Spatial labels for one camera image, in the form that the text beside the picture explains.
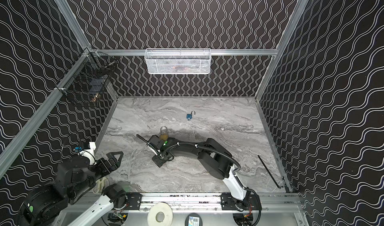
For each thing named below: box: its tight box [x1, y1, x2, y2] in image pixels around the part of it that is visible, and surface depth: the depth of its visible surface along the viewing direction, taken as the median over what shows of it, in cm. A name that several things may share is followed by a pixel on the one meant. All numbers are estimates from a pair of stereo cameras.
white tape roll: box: [147, 202, 174, 226], surface depth 72 cm
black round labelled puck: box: [184, 212, 203, 226], surface depth 69 cm
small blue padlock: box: [186, 110, 196, 121], surface depth 111 cm
